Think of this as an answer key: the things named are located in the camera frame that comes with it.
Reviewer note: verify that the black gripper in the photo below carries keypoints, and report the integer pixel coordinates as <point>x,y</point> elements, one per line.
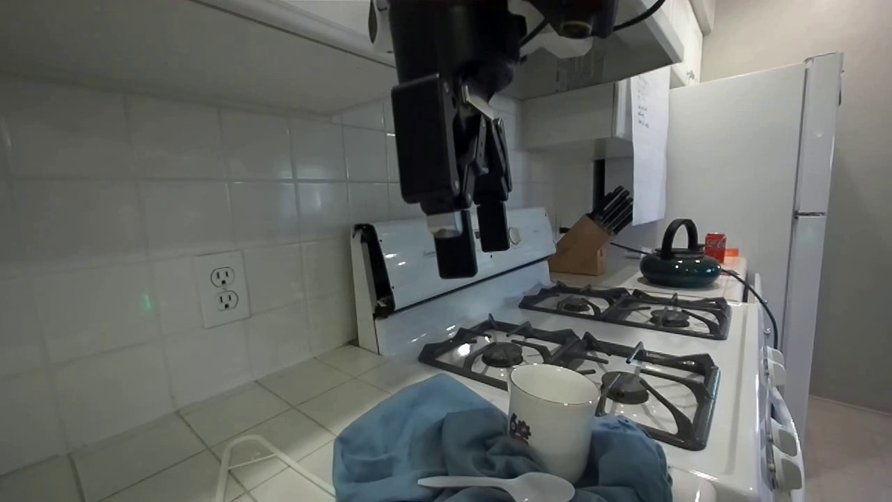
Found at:
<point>424,141</point>

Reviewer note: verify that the white plastic spoon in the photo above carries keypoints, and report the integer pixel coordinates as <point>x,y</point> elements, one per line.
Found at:
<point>530,487</point>

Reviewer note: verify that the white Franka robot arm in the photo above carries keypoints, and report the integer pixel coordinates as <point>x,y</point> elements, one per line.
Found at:
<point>447,31</point>

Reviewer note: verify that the white ceramic cup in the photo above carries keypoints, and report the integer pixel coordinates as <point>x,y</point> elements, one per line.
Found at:
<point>559,418</point>

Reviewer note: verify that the white gas stove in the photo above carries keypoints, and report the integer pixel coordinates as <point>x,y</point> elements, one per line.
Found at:
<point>420,252</point>

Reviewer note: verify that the wooden knife block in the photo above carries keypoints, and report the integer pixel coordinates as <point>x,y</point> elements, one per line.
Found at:
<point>579,250</point>

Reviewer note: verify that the black cast iron stove grate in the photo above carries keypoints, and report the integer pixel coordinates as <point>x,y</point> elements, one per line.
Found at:
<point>670,400</point>
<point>631,311</point>

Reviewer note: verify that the white paper sheet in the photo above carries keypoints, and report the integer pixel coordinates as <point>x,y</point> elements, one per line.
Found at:
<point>650,148</point>

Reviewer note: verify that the dark green kettle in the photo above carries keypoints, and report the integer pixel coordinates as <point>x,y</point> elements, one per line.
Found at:
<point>677,269</point>

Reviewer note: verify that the blue cloth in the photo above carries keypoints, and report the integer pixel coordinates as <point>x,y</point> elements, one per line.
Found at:
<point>408,435</point>

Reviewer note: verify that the small red object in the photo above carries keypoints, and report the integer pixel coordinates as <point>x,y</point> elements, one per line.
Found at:
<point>714,245</point>

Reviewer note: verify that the white upper cabinet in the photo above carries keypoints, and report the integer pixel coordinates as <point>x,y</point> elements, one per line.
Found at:
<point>308,14</point>

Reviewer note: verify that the white refrigerator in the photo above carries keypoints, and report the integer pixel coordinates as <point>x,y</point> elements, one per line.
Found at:
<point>742,184</point>

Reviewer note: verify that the white stove knob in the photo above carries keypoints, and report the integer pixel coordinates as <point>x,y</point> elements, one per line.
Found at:
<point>781,429</point>
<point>772,364</point>
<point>786,471</point>

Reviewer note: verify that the white wall power outlet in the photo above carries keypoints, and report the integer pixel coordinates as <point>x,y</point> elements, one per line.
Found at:
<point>220,289</point>

